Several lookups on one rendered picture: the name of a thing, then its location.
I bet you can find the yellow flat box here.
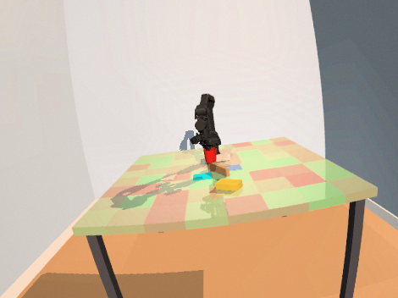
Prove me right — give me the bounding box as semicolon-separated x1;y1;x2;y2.
216;179;242;191

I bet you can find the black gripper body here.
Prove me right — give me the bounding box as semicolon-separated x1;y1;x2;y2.
198;128;218;145

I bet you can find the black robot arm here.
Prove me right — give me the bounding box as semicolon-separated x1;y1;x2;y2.
190;94;221;154

